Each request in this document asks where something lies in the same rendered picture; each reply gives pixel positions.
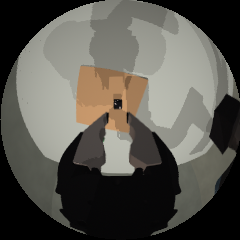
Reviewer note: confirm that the black die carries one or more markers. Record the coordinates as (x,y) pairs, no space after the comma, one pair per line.
(117,104)

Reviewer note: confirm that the orange flat mat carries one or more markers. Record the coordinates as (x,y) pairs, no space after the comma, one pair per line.
(96,90)

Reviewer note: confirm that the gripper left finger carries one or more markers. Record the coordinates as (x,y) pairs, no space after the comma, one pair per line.
(85,152)

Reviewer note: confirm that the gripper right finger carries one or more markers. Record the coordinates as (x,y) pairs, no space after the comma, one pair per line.
(149,152)

